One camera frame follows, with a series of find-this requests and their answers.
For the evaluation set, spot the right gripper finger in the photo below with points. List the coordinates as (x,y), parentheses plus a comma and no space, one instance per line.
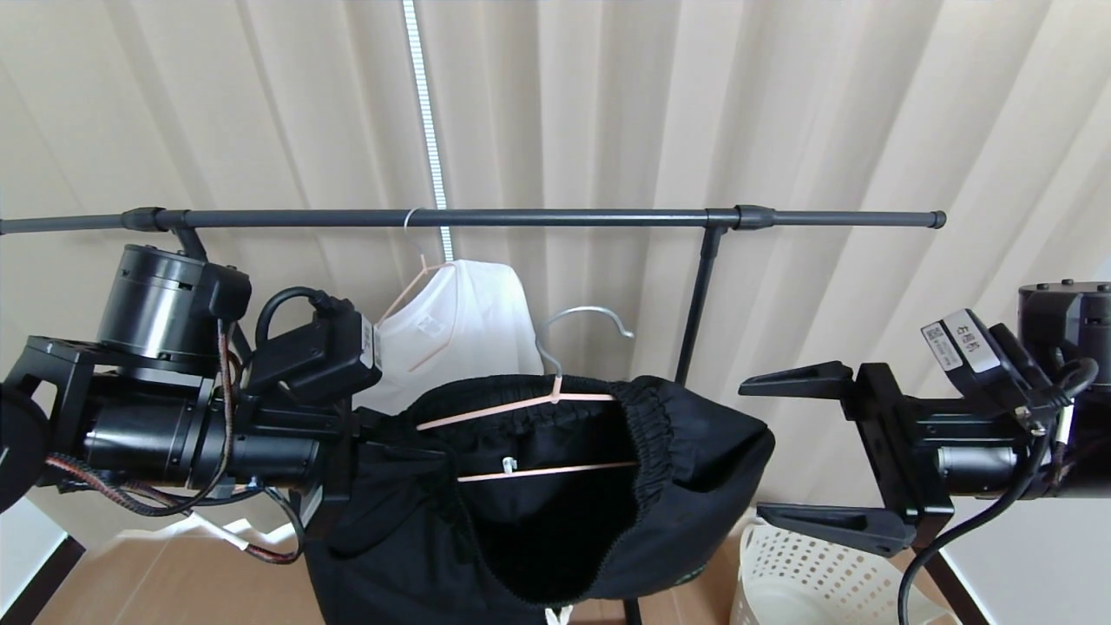
(807,382)
(833,523)

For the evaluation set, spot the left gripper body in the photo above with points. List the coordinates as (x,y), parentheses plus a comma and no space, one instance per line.
(174,434)

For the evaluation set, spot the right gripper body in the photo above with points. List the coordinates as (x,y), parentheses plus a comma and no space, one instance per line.
(920,443)

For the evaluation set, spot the black garment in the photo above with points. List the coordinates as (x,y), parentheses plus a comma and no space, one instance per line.
(391,538)

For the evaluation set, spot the pink clothes hanger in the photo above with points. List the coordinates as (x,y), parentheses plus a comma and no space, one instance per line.
(521,405)
(408,224)

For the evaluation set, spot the white printed t-shirt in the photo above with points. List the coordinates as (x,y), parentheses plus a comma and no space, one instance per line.
(477,330)

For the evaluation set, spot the white laundry basket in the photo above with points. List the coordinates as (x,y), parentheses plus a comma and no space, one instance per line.
(807,573)

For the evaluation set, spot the black clothes rack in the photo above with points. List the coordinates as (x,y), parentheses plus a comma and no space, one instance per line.
(564,217)

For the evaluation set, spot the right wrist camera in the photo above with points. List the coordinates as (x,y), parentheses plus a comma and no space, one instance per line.
(972,347)

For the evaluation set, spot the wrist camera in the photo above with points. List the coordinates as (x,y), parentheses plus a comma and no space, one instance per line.
(321,356)
(972,347)

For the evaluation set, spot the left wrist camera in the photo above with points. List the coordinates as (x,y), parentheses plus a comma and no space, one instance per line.
(321,356)

